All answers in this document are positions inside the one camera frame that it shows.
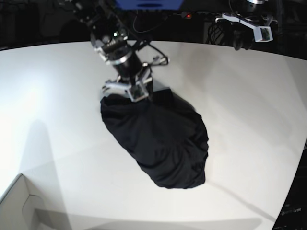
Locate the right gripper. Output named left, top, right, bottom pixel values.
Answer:
left=102, top=67, right=154, bottom=101

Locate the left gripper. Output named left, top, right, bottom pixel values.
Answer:
left=215, top=13, right=276, bottom=50

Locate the black t-shirt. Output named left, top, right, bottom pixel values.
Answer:
left=100, top=88, right=209, bottom=189

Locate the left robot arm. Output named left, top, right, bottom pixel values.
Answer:
left=215, top=0, right=276, bottom=50

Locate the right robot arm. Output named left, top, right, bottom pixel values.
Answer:
left=65, top=0, right=160, bottom=103

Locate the black power strip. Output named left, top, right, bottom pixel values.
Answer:
left=180, top=11, right=222, bottom=21

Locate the blue plastic bin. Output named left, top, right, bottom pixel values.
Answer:
left=116, top=0, right=183, bottom=10

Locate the white cardboard box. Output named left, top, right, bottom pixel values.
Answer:
left=0, top=173, right=72, bottom=230

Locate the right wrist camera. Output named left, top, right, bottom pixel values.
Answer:
left=128, top=85, right=149, bottom=103

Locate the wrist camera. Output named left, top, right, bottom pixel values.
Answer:
left=253, top=26, right=273, bottom=43
left=128, top=85, right=149, bottom=103

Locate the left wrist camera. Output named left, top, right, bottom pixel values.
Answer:
left=253, top=26, right=273, bottom=43

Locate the grey looped cable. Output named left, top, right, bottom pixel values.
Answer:
left=131, top=9, right=168, bottom=34

